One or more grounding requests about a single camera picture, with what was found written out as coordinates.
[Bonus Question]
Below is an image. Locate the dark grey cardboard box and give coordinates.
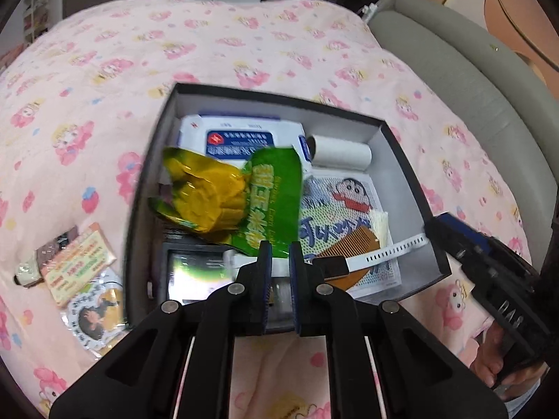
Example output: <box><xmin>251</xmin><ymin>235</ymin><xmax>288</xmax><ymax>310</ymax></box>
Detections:
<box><xmin>123</xmin><ymin>82</ymin><xmax>452</xmax><ymax>328</ymax></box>

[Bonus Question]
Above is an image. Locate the cartoon printed mesh pouch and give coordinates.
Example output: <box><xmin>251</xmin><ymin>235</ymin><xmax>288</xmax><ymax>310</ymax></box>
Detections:
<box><xmin>297</xmin><ymin>175</ymin><xmax>402</xmax><ymax>300</ymax></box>

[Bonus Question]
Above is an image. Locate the person's right hand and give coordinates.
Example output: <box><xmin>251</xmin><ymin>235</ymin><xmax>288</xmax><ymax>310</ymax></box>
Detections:
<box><xmin>473</xmin><ymin>319</ymin><xmax>550</xmax><ymax>399</ymax></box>

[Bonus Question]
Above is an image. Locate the yellow green snack bag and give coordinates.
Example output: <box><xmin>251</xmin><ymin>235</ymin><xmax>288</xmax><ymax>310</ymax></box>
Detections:
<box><xmin>147</xmin><ymin>145</ymin><xmax>304</xmax><ymax>257</ymax></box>

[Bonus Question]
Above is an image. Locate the round cartoon sticker packet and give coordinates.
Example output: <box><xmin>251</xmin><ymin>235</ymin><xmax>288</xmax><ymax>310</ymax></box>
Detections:
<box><xmin>65</xmin><ymin>271</ymin><xmax>126</xmax><ymax>351</ymax></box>

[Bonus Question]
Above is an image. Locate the white blue wipes pack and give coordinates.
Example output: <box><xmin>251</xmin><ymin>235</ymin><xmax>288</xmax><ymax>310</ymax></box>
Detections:
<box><xmin>177</xmin><ymin>114</ymin><xmax>313</xmax><ymax>171</ymax></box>

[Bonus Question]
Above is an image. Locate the grey padded sofa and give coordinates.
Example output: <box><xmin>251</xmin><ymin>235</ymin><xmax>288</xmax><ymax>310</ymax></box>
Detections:
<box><xmin>367</xmin><ymin>0</ymin><xmax>559</xmax><ymax>236</ymax></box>

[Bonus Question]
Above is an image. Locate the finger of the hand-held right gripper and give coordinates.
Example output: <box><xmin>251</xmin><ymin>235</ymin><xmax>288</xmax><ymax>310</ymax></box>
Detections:
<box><xmin>437</xmin><ymin>212</ymin><xmax>497</xmax><ymax>252</ymax></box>
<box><xmin>425</xmin><ymin>219</ymin><xmax>482</xmax><ymax>272</ymax></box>

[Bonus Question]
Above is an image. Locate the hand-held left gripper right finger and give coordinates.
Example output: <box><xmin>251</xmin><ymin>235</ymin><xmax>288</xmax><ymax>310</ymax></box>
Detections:
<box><xmin>289</xmin><ymin>241</ymin><xmax>509</xmax><ymax>419</ymax></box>

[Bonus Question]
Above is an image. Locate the white paper roll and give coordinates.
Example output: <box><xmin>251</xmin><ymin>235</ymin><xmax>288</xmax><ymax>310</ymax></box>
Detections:
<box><xmin>305</xmin><ymin>134</ymin><xmax>373</xmax><ymax>170</ymax></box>

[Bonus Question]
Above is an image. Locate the pink cartoon printed blanket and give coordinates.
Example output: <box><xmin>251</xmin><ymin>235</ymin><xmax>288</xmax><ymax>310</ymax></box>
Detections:
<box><xmin>0</xmin><ymin>0</ymin><xmax>536</xmax><ymax>419</ymax></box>

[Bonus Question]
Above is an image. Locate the yellow printed card pack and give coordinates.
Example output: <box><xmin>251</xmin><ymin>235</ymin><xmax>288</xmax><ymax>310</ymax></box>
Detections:
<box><xmin>41</xmin><ymin>224</ymin><xmax>117</xmax><ymax>307</ymax></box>

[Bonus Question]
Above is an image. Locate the white watch strap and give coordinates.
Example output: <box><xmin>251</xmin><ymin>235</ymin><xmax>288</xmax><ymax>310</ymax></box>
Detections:
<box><xmin>224</xmin><ymin>233</ymin><xmax>428</xmax><ymax>281</ymax></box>

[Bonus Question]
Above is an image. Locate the black picture frame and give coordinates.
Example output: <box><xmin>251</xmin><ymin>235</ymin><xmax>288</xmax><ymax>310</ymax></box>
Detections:
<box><xmin>159</xmin><ymin>242</ymin><xmax>239</xmax><ymax>304</ymax></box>

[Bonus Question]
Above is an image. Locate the wooden comb with tassel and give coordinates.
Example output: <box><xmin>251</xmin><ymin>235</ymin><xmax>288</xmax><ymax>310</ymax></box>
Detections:
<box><xmin>312</xmin><ymin>209</ymin><xmax>390</xmax><ymax>291</ymax></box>

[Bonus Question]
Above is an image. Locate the round peach tabletop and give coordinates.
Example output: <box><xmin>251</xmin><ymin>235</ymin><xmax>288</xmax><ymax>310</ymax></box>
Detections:
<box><xmin>482</xmin><ymin>0</ymin><xmax>559</xmax><ymax>75</ymax></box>

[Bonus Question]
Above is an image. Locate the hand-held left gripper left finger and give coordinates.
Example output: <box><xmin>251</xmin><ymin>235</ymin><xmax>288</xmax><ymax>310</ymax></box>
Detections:
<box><xmin>49</xmin><ymin>240</ymin><xmax>274</xmax><ymax>419</ymax></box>

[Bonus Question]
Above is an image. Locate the white shelf rack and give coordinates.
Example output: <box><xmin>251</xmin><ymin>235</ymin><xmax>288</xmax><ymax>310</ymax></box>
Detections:
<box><xmin>22</xmin><ymin>0</ymin><xmax>50</xmax><ymax>44</ymax></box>

